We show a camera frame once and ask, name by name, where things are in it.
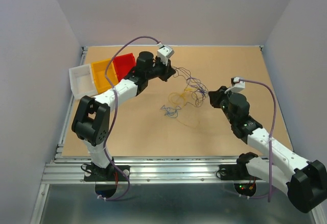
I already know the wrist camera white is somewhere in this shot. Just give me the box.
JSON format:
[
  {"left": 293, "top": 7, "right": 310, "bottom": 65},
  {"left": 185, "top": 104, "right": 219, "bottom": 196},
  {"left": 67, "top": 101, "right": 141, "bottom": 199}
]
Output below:
[
  {"left": 157, "top": 42, "right": 174, "bottom": 66},
  {"left": 225, "top": 77, "right": 245, "bottom": 93}
]

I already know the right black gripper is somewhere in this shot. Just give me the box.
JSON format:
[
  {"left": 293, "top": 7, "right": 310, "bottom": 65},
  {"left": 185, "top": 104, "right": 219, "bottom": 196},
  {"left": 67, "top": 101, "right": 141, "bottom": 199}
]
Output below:
[{"left": 208, "top": 85, "right": 236, "bottom": 125}]

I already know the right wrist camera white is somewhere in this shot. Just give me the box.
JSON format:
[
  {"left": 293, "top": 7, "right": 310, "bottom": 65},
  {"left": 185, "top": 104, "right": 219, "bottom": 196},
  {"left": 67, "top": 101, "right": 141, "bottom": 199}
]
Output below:
[{"left": 225, "top": 77, "right": 245, "bottom": 93}]

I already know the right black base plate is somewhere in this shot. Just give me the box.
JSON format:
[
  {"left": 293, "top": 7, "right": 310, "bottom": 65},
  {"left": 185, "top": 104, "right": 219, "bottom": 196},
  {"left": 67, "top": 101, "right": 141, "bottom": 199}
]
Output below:
[{"left": 216, "top": 163, "right": 269, "bottom": 181}]

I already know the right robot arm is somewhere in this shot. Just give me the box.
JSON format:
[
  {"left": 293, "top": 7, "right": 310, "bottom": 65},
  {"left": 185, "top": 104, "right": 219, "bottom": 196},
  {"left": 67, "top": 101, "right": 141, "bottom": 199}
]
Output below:
[{"left": 208, "top": 86, "right": 326, "bottom": 213}]

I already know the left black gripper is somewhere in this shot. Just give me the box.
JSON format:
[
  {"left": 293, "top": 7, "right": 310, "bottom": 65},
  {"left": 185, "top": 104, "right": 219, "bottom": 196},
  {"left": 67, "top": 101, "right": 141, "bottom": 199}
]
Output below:
[{"left": 146, "top": 56, "right": 175, "bottom": 82}]

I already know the white plastic bin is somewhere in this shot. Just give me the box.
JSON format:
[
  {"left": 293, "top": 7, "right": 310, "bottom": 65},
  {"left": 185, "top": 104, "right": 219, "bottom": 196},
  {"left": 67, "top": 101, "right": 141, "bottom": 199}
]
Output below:
[{"left": 68, "top": 64, "right": 98, "bottom": 99}]

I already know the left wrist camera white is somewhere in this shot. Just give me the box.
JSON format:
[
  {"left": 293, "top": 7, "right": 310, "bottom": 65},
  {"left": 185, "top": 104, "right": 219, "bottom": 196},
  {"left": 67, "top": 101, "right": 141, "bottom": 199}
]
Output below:
[{"left": 157, "top": 42, "right": 174, "bottom": 66}]

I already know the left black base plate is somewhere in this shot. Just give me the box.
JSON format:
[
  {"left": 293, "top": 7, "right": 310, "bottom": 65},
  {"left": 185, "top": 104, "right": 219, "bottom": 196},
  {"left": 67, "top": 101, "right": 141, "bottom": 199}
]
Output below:
[{"left": 81, "top": 163, "right": 130, "bottom": 182}]

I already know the aluminium rail frame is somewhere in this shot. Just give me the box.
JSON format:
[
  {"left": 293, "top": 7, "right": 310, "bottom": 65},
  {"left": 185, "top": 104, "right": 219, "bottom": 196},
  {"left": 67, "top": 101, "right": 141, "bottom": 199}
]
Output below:
[{"left": 29, "top": 45, "right": 321, "bottom": 224}]

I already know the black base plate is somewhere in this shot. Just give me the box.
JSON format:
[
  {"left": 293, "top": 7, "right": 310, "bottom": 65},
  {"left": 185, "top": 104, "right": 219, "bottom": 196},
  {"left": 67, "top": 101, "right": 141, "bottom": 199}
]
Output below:
[
  {"left": 81, "top": 163, "right": 130, "bottom": 182},
  {"left": 216, "top": 163, "right": 269, "bottom": 181}
]

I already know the thin wire bundle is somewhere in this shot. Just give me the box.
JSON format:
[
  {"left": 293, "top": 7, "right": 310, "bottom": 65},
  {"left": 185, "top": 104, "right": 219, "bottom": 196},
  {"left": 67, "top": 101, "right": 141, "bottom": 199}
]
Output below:
[{"left": 172, "top": 66, "right": 212, "bottom": 130}]

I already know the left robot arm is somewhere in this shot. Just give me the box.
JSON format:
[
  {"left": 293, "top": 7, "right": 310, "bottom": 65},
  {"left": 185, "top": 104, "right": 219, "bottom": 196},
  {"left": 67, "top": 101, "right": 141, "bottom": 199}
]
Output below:
[{"left": 72, "top": 46, "right": 176, "bottom": 182}]

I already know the red plastic bin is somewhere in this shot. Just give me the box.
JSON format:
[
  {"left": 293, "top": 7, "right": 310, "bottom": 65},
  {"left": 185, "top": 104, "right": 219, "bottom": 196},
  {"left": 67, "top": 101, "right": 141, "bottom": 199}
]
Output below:
[{"left": 113, "top": 53, "right": 136, "bottom": 82}]

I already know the yellow plastic bin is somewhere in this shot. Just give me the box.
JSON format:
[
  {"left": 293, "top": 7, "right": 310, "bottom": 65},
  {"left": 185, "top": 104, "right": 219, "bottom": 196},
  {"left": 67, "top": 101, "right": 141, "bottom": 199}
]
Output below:
[{"left": 91, "top": 59, "right": 119, "bottom": 94}]

